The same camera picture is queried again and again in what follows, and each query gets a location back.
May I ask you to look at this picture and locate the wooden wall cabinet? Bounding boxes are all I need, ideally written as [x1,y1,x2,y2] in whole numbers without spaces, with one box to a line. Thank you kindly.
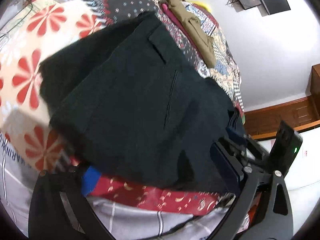
[310,64,320,108]

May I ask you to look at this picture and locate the khaki folded pants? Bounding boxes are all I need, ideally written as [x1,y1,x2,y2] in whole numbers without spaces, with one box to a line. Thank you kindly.
[163,0,216,68]

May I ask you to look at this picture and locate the black pants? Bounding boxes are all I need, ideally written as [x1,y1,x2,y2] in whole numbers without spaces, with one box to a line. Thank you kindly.
[39,12,244,194]

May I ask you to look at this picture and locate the red flower fleece blanket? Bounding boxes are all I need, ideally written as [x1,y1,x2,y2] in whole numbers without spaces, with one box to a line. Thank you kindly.
[1,0,103,171]

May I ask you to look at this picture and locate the patchwork patterned bed cover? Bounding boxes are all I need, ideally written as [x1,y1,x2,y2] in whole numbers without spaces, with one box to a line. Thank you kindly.
[84,0,245,216]

